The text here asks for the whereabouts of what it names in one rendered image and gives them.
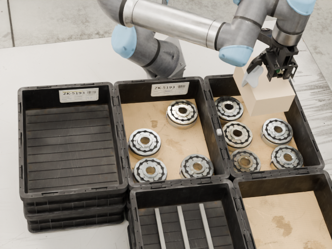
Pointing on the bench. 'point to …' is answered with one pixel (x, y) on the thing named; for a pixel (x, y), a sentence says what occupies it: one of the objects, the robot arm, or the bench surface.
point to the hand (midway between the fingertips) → (264, 81)
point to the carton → (264, 93)
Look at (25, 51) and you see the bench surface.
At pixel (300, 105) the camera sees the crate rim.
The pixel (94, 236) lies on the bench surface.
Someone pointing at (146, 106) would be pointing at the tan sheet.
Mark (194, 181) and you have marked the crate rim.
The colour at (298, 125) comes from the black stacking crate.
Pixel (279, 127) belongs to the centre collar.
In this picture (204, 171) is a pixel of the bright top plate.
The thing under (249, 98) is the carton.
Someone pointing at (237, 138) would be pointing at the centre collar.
